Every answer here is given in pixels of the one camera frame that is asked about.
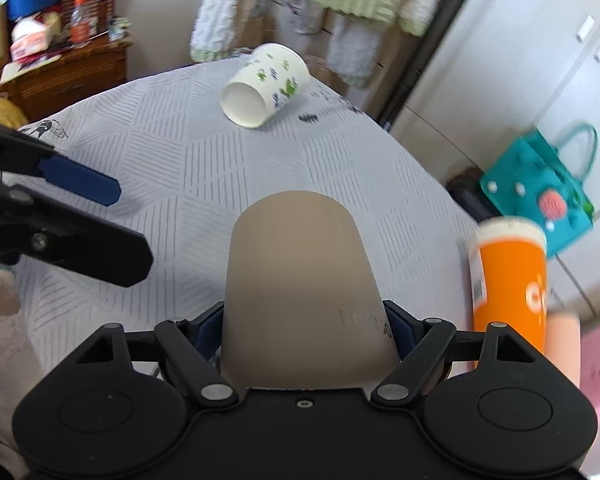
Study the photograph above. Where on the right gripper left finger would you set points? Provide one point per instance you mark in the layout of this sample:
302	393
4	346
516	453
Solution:
187	347

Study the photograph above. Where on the white floral paper cup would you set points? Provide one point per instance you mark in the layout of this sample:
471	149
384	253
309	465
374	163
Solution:
273	76

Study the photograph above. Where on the grey three-door wardrobe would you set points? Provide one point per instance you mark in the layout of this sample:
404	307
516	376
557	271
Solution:
502	68

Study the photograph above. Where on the beige tumbler cup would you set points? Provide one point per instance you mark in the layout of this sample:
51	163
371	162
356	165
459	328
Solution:
302	309

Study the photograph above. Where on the white fleece robe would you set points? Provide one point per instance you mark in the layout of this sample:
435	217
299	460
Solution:
349	48

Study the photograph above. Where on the teal felt handbag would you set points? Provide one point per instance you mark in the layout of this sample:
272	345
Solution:
530	181

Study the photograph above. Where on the wooden side cabinet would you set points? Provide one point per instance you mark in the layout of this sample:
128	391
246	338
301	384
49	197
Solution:
76	76

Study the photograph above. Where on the pink tumbler cup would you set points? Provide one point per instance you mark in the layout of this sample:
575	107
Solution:
563	344

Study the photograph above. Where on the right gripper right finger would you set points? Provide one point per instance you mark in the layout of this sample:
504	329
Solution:
421	347

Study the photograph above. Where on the orange paper cup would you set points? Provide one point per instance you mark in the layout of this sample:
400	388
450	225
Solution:
507	267

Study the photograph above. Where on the white patterned tablecloth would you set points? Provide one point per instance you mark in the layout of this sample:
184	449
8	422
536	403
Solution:
187	173

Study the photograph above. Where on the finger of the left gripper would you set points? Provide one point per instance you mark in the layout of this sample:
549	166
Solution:
71	176
58	234

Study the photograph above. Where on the black clothes rack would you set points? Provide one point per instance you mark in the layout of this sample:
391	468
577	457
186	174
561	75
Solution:
418	62

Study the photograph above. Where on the orange plastic bottle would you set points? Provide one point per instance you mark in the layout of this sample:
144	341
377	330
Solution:
80	28

